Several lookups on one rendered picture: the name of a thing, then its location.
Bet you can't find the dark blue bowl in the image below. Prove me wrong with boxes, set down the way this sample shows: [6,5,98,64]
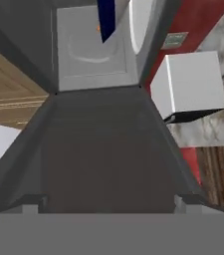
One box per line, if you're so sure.
[96,0,117,45]

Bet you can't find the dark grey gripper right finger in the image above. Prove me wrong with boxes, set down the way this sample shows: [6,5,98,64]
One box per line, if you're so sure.
[173,193,224,214]

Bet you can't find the white box appliance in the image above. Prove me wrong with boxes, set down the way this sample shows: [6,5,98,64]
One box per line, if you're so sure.
[149,50,224,125]

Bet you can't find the dark wooden slatted cupboard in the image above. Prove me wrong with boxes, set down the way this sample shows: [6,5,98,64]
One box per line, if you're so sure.
[195,144,224,213]

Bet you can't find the light wooden cupboard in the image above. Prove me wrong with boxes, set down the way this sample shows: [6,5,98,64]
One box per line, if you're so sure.
[0,41,51,130]

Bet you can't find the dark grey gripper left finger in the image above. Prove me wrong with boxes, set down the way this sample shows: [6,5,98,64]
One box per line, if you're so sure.
[0,193,49,214]

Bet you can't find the white round plate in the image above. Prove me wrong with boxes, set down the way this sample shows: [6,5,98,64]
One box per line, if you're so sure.
[127,0,155,56]

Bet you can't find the grey wall socket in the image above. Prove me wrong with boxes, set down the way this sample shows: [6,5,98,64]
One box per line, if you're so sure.
[160,31,189,51]

